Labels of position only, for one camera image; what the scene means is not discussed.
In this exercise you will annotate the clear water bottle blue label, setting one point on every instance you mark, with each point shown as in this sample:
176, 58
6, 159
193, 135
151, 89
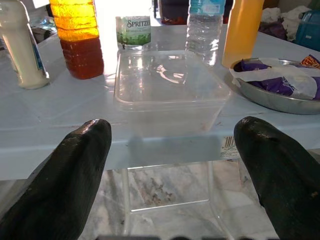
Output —
202, 37

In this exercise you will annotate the white plastic bottle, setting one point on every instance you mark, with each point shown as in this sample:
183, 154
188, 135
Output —
22, 62

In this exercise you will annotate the dark purple cloth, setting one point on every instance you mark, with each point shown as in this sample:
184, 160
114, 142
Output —
272, 31

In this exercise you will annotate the light blue plastic table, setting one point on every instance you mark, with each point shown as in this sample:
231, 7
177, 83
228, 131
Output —
62, 105

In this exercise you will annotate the clear plastic food container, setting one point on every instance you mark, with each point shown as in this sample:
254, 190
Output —
170, 100

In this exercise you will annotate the teal plastic container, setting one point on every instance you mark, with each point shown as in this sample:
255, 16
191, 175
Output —
310, 32

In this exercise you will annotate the amber liquid plastic bottle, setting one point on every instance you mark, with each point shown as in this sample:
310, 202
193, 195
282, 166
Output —
80, 55

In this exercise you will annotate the yellow orange plastic bottle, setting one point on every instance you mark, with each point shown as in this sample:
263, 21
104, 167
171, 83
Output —
240, 37

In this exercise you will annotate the white cloth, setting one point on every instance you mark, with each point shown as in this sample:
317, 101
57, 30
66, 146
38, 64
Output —
292, 20

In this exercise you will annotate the orange snack packet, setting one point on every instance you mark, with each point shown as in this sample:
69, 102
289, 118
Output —
312, 61

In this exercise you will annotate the Spritzer water bottle green label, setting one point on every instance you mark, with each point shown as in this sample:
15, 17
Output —
133, 32

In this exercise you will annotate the white barcode sticker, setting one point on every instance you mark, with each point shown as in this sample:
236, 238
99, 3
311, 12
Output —
228, 147

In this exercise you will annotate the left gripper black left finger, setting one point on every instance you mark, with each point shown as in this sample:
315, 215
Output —
62, 187

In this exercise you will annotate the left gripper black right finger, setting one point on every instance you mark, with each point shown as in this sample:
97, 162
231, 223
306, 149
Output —
282, 187

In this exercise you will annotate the purple and white snack packet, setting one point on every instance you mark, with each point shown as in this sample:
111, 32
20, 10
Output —
275, 82

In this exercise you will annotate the round metal plate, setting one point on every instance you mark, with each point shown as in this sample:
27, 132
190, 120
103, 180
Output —
270, 100

